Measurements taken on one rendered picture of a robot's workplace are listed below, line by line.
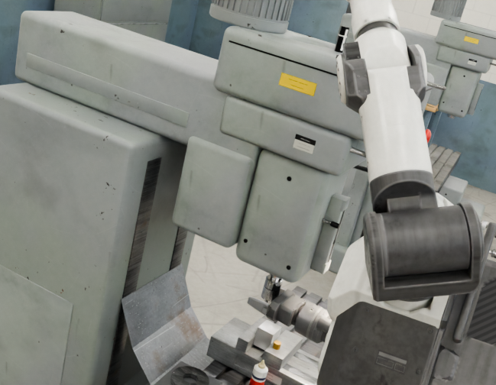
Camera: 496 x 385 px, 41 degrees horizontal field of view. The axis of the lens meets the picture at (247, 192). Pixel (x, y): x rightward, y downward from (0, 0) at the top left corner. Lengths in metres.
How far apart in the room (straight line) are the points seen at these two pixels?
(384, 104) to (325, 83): 0.55
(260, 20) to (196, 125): 0.31
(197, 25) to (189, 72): 7.67
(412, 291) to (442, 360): 0.14
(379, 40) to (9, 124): 1.17
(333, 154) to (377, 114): 0.57
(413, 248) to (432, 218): 0.05
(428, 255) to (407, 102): 0.22
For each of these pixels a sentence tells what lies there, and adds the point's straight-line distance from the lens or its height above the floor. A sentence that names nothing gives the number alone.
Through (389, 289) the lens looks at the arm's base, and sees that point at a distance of 0.94.
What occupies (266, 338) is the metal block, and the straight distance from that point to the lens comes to 1.97.
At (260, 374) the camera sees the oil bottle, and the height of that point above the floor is 1.00.
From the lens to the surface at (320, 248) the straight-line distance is 1.72.
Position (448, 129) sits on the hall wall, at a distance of 8.24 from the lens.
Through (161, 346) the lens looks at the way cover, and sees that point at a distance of 2.04.
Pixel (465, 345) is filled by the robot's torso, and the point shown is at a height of 1.62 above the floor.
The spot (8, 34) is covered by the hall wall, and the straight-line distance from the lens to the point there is 6.78.
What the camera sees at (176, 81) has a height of 1.72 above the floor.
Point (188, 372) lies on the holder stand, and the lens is 1.63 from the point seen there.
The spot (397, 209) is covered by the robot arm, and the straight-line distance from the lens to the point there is 0.95.
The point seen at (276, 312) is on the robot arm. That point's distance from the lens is 1.76.
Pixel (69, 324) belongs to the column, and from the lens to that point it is 1.97.
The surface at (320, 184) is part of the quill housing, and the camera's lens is 1.59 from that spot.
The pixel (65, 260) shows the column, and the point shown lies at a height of 1.17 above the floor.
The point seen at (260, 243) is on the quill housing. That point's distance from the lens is 1.69.
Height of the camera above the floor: 2.09
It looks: 21 degrees down
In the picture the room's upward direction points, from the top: 14 degrees clockwise
